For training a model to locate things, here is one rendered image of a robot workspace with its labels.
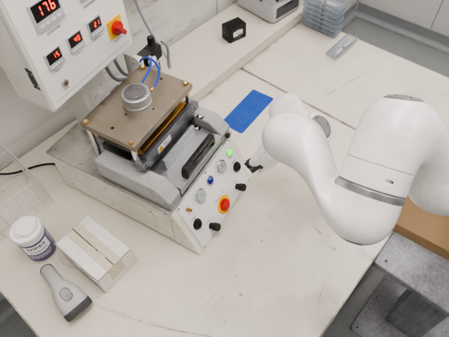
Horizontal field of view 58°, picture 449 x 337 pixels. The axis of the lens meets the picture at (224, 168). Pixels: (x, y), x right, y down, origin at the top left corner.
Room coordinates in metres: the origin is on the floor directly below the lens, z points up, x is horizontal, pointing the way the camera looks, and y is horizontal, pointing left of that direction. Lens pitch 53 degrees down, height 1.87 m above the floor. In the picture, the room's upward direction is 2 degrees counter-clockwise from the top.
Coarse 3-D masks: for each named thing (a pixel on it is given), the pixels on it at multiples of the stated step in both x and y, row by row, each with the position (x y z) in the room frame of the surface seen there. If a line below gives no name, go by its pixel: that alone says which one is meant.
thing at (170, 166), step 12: (192, 132) 0.80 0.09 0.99; (204, 132) 0.82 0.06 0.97; (180, 144) 0.75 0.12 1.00; (192, 144) 0.78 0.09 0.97; (216, 144) 0.78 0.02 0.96; (168, 156) 0.70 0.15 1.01; (180, 156) 0.73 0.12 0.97; (204, 156) 0.73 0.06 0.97; (156, 168) 0.69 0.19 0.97; (168, 168) 0.69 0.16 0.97; (180, 168) 0.69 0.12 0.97; (192, 168) 0.69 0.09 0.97; (168, 180) 0.65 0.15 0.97; (180, 180) 0.65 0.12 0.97; (192, 180) 0.67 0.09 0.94; (180, 192) 0.62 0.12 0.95
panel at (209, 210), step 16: (224, 144) 0.81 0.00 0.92; (224, 160) 0.78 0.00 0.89; (240, 160) 0.82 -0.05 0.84; (208, 176) 0.71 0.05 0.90; (224, 176) 0.74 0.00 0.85; (240, 176) 0.78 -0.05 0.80; (192, 192) 0.65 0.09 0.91; (208, 192) 0.68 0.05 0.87; (224, 192) 0.71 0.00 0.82; (240, 192) 0.74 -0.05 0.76; (176, 208) 0.59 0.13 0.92; (192, 208) 0.61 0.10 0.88; (208, 208) 0.64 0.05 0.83; (192, 224) 0.58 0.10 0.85; (208, 224) 0.61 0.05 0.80; (208, 240) 0.57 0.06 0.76
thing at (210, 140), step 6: (204, 138) 0.76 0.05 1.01; (210, 138) 0.76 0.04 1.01; (204, 144) 0.74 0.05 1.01; (210, 144) 0.76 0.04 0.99; (198, 150) 0.72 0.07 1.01; (204, 150) 0.73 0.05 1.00; (192, 156) 0.70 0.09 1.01; (198, 156) 0.70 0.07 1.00; (186, 162) 0.68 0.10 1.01; (192, 162) 0.68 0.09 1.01; (186, 168) 0.66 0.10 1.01; (186, 174) 0.65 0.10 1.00
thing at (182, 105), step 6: (180, 102) 0.86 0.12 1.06; (174, 108) 0.84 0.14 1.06; (180, 108) 0.84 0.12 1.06; (174, 114) 0.81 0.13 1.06; (168, 120) 0.79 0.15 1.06; (162, 126) 0.77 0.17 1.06; (156, 132) 0.75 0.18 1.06; (102, 138) 0.76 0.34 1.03; (150, 138) 0.73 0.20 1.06; (156, 138) 0.73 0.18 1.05; (114, 144) 0.74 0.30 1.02; (144, 144) 0.71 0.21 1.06; (150, 144) 0.71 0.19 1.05; (126, 150) 0.72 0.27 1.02; (138, 150) 0.69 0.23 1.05; (144, 150) 0.69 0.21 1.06
